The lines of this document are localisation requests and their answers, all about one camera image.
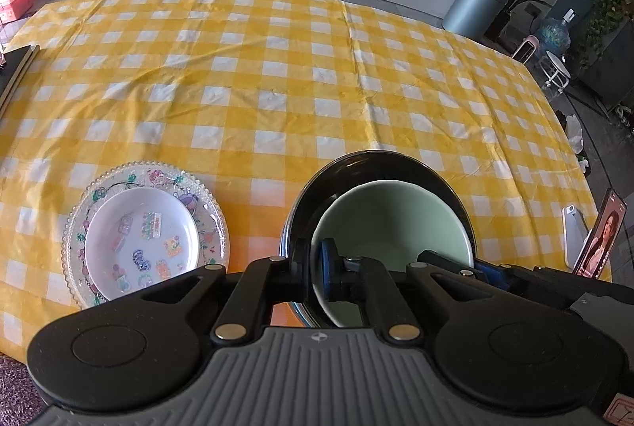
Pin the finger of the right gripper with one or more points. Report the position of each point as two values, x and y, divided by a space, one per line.
483 271

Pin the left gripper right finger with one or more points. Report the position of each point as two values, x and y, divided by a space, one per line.
366 283

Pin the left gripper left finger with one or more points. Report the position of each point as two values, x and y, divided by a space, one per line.
248 310

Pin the green ceramic bowl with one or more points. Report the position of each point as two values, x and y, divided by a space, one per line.
392 221

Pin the clear glass beaded plate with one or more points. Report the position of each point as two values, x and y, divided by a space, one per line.
214 246

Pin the blue steel bowl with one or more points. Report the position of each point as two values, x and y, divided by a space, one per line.
333 180

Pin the small white sticker plate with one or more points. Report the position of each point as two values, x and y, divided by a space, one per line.
138 238

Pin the orange steel bowl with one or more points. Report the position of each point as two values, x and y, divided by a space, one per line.
284 316

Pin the white phone stand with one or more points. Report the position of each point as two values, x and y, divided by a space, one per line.
575 234

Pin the smartphone with picture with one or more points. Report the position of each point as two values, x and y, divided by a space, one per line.
595 253

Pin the yellow checkered tablecloth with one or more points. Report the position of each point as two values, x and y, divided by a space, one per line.
254 96

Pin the white round stool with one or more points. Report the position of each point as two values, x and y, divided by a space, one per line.
556 75

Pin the pink small stand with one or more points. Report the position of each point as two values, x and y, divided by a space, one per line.
527 48

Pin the blue water jug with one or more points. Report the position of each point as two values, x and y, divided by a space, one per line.
553 35

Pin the grey metal trash can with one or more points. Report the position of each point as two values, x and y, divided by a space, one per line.
471 18

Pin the black notebook with pen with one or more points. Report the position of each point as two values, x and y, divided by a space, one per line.
17 64

